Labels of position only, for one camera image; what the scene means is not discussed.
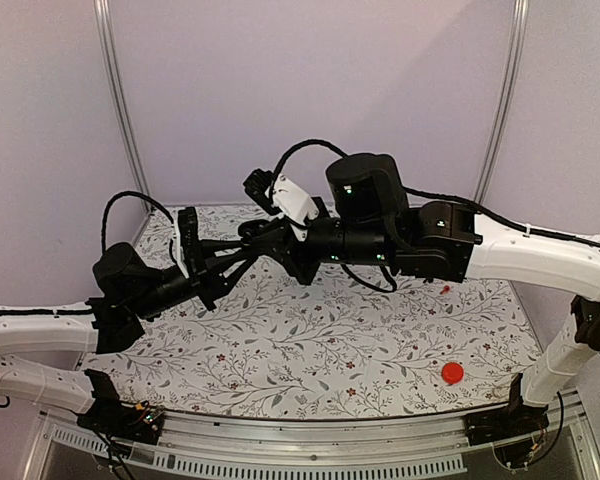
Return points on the red round bottle cap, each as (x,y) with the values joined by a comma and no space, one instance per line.
(452,373)

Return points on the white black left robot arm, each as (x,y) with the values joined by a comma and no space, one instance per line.
(132,292)

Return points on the aluminium post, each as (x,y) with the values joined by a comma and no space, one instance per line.
(512,63)
(113,73)

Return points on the white right camera bracket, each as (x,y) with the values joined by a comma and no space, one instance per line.
(296,205)

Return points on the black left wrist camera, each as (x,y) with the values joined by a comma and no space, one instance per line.
(189,240)

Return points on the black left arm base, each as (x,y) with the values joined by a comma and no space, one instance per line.
(109,416)

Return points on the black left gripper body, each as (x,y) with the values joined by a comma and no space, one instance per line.
(206,287)

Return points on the aluminium back left post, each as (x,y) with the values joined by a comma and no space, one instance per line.
(113,73)

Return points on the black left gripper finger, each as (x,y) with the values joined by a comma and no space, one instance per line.
(211,247)
(239,265)

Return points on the aluminium back right post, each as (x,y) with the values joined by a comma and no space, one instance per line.
(512,63)

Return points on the white camera bracket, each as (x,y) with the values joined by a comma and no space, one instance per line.
(177,252)
(296,205)

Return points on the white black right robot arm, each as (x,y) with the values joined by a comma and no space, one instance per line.
(447,238)

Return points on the white left camera bracket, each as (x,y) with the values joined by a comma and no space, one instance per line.
(177,252)

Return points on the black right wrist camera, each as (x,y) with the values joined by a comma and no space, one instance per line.
(256,187)

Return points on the aluminium front rail frame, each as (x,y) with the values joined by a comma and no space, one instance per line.
(433,446)

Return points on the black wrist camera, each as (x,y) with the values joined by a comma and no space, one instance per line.
(256,187)
(189,240)

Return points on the floral patterned table mat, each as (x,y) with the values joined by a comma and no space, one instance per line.
(275,348)

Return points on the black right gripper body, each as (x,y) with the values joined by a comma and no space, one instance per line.
(301,269)

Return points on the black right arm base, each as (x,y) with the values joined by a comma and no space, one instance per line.
(511,420)

